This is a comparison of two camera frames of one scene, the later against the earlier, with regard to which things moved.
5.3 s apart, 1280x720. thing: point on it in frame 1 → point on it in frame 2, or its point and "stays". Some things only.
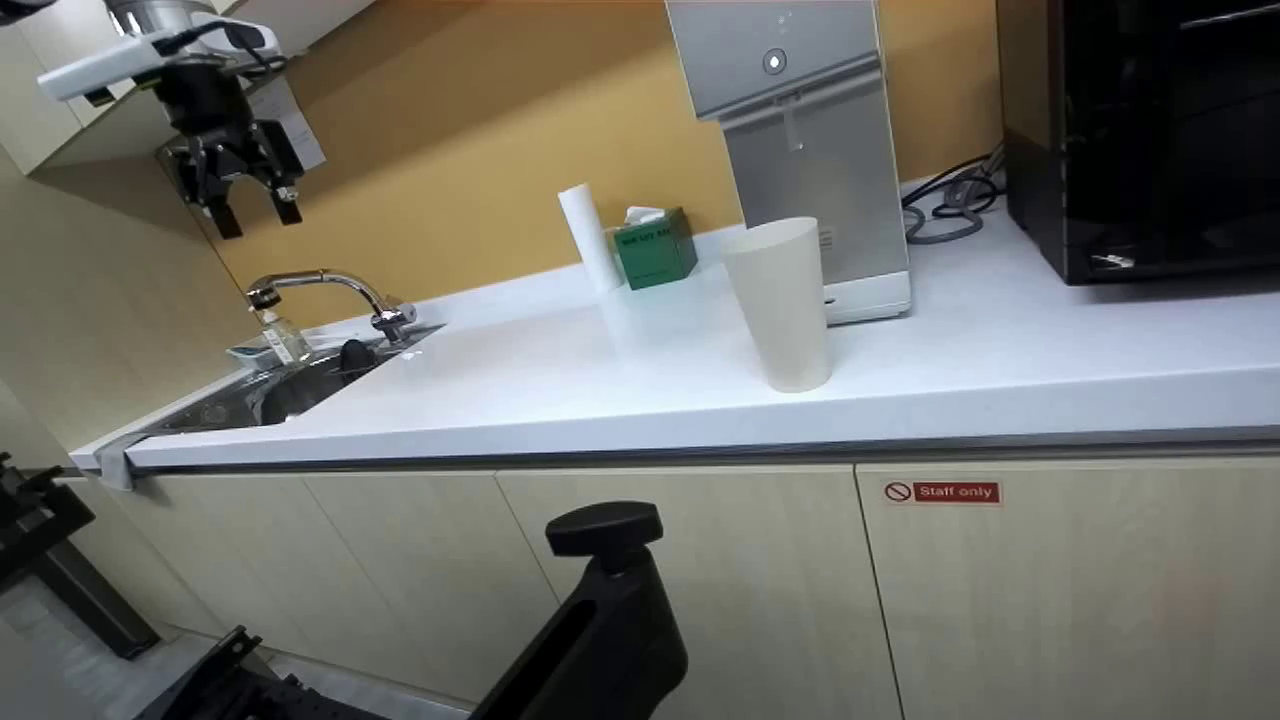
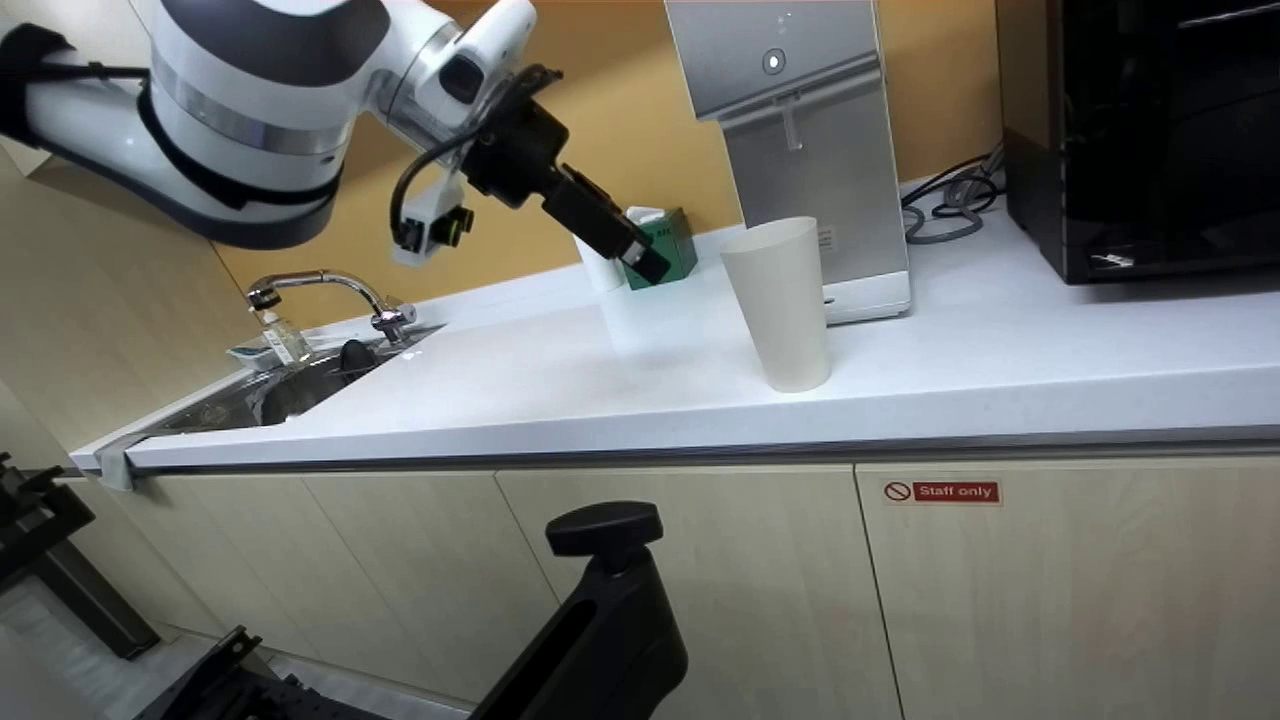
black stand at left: x=39 y=520 stays
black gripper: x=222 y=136 → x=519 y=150
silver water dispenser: x=800 y=92 stays
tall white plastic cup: x=778 y=272 stays
